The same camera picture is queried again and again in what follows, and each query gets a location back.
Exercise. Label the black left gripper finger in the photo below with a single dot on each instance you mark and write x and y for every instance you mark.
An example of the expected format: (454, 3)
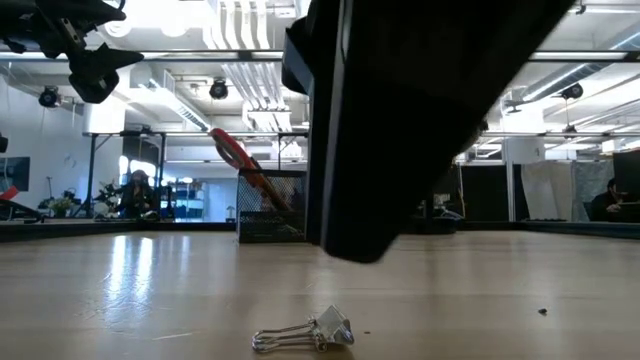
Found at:
(100, 60)
(95, 85)

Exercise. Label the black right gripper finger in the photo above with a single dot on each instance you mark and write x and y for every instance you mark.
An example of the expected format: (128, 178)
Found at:
(316, 175)
(390, 150)

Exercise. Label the black mesh desk organizer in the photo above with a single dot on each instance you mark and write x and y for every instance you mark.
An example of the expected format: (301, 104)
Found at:
(270, 227)

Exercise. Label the silver binder clip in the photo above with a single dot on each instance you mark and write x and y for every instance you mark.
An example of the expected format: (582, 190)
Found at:
(332, 325)

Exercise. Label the black ceiling spotlight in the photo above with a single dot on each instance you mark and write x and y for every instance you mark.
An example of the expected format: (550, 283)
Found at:
(49, 96)
(571, 91)
(218, 89)

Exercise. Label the black partition panel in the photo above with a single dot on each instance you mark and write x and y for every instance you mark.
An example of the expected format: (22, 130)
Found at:
(482, 195)

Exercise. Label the person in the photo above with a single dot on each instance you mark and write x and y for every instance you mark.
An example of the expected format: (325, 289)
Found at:
(137, 197)
(605, 205)

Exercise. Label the blue storage shelf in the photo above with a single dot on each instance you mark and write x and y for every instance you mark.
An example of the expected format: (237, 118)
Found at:
(187, 205)

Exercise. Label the red angled bar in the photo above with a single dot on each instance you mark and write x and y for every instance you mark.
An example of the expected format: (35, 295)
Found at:
(9, 193)

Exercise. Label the black curved stand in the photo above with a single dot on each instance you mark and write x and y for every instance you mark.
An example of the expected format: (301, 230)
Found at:
(22, 212)

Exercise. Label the black screen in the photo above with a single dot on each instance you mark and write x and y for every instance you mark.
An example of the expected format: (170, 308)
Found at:
(631, 170)

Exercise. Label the black metal frame rack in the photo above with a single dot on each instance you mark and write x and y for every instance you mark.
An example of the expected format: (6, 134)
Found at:
(92, 170)

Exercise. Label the dark wall screen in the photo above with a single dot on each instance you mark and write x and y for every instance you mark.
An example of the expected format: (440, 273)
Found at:
(12, 172)

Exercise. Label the black table border rail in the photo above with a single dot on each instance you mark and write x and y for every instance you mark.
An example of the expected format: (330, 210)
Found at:
(75, 230)

